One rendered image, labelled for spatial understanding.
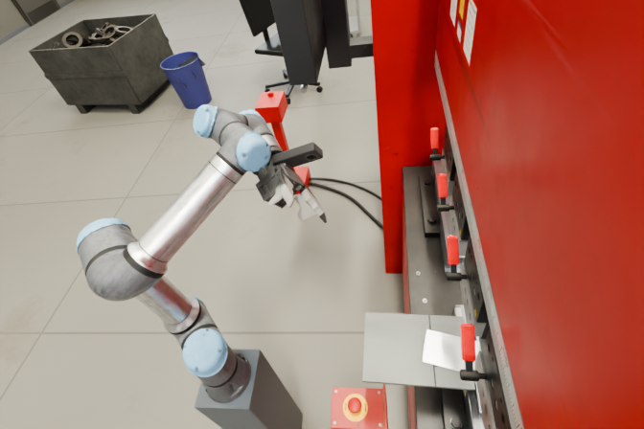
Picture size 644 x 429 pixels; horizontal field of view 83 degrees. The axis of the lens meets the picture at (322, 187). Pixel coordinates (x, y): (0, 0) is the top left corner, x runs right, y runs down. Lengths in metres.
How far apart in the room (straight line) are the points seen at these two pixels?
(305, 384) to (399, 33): 1.68
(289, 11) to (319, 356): 1.67
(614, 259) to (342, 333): 1.91
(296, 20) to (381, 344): 1.14
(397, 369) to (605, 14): 0.86
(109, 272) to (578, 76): 0.81
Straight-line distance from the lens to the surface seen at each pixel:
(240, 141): 0.76
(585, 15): 0.39
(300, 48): 1.53
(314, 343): 2.17
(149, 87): 4.82
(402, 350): 1.05
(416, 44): 1.37
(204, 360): 1.15
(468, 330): 0.74
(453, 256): 0.84
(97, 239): 0.94
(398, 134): 1.55
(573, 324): 0.41
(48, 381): 2.82
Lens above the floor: 1.97
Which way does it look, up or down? 43 degrees down
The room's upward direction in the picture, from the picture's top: 12 degrees counter-clockwise
